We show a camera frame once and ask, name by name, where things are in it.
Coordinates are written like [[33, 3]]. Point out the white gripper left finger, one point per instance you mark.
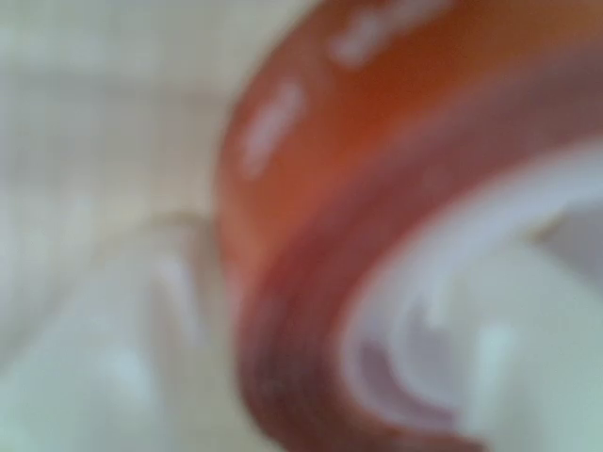
[[103, 358]]

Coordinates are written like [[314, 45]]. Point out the small red tape roll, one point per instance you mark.
[[330, 212]]

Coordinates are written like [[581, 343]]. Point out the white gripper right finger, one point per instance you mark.
[[518, 358]]

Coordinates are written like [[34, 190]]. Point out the beige flat sheet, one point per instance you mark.
[[94, 94]]

